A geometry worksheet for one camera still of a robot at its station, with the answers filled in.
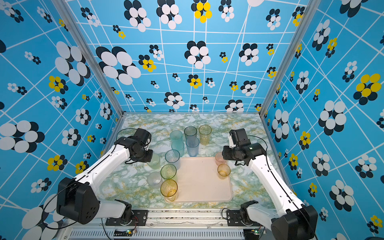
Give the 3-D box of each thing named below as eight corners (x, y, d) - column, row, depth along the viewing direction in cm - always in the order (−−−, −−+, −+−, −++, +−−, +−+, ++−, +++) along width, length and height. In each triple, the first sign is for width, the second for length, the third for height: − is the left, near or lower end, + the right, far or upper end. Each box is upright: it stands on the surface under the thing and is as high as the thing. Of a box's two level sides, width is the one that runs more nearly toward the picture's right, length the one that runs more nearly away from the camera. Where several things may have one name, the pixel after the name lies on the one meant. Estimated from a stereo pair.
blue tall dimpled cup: (190, 158, 96) (189, 149, 88) (186, 146, 102) (185, 138, 93) (201, 155, 98) (201, 146, 89) (197, 144, 103) (197, 134, 95)
